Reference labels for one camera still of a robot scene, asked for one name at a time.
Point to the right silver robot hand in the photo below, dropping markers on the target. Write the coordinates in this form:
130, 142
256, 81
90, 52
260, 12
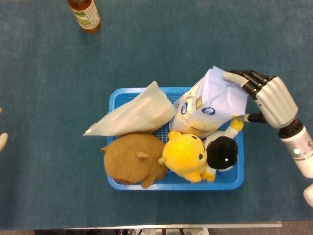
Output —
276, 100

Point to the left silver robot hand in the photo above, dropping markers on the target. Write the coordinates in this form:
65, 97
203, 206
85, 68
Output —
3, 140

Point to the white blue wipes pack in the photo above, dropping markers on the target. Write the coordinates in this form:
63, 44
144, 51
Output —
210, 98

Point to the yellow plush toy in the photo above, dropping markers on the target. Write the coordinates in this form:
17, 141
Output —
183, 154

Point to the brown plush toy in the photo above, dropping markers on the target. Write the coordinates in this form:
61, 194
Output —
129, 156

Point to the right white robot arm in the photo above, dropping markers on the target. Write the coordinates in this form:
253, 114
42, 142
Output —
300, 151

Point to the black white plush toy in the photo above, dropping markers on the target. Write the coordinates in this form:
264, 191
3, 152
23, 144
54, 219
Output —
222, 153

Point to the teal table cloth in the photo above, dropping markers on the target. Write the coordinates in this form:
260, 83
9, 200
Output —
49, 73

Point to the blue plastic basket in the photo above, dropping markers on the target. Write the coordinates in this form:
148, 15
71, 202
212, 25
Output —
220, 182

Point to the white frosted zip bag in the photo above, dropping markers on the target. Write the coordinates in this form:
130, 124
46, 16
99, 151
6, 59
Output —
137, 112

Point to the amber tea bottle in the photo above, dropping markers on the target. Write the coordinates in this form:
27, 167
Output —
86, 14

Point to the silver metal rail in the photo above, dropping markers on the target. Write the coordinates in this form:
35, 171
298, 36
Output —
244, 224

